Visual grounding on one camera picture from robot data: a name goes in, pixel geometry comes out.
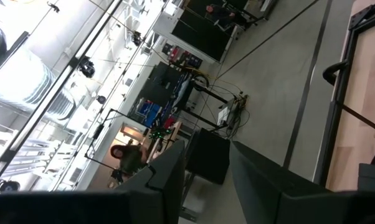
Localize silver ventilation duct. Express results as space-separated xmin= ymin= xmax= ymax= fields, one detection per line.
xmin=0 ymin=15 xmax=78 ymax=121

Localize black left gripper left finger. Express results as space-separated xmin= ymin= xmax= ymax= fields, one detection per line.
xmin=115 ymin=139 xmax=186 ymax=224

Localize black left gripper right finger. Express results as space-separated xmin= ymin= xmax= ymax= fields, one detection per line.
xmin=229 ymin=140 xmax=331 ymax=224

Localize shelf with red boxes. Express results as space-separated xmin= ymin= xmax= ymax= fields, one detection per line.
xmin=161 ymin=42 xmax=204 ymax=70

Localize black box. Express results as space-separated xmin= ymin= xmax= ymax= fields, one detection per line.
xmin=185 ymin=127 xmax=231 ymax=185

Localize grey device with cables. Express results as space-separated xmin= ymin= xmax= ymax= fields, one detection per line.
xmin=216 ymin=92 xmax=249 ymax=133

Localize black table border frame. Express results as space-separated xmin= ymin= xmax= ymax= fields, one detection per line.
xmin=313 ymin=0 xmax=375 ymax=187

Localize black partition wall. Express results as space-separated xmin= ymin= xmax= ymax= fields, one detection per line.
xmin=171 ymin=11 xmax=237 ymax=63

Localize black table handle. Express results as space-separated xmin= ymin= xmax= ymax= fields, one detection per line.
xmin=322 ymin=60 xmax=349 ymax=86

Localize person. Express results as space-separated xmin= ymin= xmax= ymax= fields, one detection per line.
xmin=205 ymin=2 xmax=238 ymax=26
xmin=110 ymin=144 xmax=148 ymax=175

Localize blue storage bins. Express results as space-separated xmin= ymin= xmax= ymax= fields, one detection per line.
xmin=136 ymin=100 xmax=163 ymax=128

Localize black rig frame beam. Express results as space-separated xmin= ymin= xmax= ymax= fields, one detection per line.
xmin=0 ymin=0 xmax=123 ymax=189

